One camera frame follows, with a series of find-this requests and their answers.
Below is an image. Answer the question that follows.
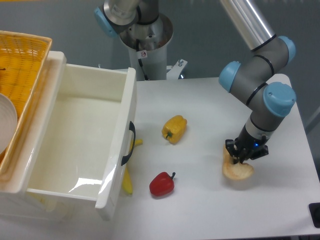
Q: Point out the white plate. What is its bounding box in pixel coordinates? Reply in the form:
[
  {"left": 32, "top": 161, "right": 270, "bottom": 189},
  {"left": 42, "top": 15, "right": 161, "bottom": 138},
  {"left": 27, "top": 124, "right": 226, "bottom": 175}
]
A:
[{"left": 0, "top": 94, "right": 18, "bottom": 154}]

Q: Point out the yellow bell pepper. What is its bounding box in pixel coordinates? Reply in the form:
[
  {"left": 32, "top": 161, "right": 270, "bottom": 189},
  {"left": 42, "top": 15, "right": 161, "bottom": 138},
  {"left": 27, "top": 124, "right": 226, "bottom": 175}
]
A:
[{"left": 161, "top": 115, "right": 188, "bottom": 144}]

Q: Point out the white drawer cabinet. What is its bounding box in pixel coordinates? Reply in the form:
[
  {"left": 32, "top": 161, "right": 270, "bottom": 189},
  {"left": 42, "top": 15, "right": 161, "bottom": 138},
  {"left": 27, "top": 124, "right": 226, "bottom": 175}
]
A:
[{"left": 0, "top": 50, "right": 76, "bottom": 223}]

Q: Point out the red bell pepper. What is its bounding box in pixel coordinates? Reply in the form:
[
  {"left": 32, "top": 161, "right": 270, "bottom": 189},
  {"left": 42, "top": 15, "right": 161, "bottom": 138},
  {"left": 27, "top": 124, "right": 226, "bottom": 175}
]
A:
[{"left": 149, "top": 172, "right": 176, "bottom": 197}]

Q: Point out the black device at table edge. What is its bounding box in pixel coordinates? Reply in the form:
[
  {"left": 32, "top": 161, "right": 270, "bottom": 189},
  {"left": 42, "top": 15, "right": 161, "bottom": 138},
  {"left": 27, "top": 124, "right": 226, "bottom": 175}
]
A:
[{"left": 308, "top": 202, "right": 320, "bottom": 229}]

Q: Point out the yellow banana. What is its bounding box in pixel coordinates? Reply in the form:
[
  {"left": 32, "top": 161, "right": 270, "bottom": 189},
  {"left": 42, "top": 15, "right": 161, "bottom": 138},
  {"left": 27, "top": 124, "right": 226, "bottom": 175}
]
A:
[{"left": 121, "top": 139, "right": 143, "bottom": 195}]

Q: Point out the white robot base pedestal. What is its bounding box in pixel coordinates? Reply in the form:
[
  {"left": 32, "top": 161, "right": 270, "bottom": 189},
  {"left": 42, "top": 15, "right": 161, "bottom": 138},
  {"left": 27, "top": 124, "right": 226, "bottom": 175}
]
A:
[{"left": 97, "top": 12, "right": 188, "bottom": 82}]

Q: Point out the triangle bread slice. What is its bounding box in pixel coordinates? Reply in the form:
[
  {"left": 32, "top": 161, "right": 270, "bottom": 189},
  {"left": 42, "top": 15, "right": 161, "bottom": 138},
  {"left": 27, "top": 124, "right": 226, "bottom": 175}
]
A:
[{"left": 222, "top": 145, "right": 255, "bottom": 181}]

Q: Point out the black cable on pedestal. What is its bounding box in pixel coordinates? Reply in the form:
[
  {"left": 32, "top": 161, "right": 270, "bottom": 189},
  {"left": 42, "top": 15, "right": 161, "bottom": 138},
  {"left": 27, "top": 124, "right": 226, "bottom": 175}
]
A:
[{"left": 135, "top": 38, "right": 152, "bottom": 81}]

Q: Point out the white open drawer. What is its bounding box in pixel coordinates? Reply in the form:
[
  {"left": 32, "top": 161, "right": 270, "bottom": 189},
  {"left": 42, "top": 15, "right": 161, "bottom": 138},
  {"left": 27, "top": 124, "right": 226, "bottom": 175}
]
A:
[{"left": 27, "top": 64, "right": 137, "bottom": 221}]

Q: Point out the black drawer handle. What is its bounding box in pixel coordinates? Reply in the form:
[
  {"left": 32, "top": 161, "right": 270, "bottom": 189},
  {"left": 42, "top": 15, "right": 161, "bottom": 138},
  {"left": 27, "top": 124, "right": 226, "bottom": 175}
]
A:
[{"left": 121, "top": 121, "right": 136, "bottom": 166}]

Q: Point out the yellow woven basket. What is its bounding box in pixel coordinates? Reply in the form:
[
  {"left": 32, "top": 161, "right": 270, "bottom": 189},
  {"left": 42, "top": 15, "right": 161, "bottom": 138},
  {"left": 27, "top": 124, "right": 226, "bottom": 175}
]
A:
[{"left": 0, "top": 30, "right": 52, "bottom": 175}]

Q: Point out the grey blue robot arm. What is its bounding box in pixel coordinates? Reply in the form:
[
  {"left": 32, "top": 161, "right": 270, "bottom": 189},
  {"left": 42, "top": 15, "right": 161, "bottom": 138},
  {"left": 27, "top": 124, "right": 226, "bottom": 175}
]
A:
[{"left": 94, "top": 0, "right": 296, "bottom": 164}]

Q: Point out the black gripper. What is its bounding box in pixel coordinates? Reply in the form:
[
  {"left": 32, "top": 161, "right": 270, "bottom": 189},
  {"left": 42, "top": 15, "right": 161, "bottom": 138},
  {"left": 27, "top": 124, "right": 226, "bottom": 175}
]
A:
[{"left": 225, "top": 132, "right": 269, "bottom": 164}]

